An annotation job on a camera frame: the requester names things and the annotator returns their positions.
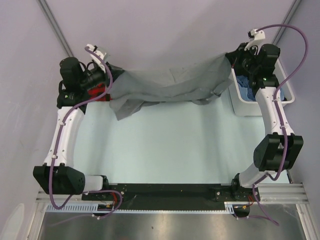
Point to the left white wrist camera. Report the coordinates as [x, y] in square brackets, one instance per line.
[98, 55]

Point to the light blue shirt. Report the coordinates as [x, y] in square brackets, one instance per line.
[282, 95]

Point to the grey long sleeve shirt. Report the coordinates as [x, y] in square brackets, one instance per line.
[199, 83]

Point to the aluminium frame rail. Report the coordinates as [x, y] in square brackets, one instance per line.
[268, 193]

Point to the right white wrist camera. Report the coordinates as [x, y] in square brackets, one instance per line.
[256, 37]

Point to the blue checked shirt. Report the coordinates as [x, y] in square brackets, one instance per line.
[246, 92]

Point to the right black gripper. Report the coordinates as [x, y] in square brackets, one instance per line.
[235, 57]

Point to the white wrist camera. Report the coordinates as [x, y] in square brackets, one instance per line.
[256, 37]
[98, 55]

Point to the red black plaid shirt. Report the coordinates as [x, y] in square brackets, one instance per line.
[97, 91]

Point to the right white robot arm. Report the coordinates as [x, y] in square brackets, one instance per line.
[279, 149]

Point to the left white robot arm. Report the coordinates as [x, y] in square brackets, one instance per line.
[57, 175]

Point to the white slotted cable duct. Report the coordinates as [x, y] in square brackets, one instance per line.
[104, 208]

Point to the white plastic bin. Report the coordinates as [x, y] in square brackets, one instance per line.
[244, 108]

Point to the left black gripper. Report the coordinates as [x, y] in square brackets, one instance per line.
[115, 71]

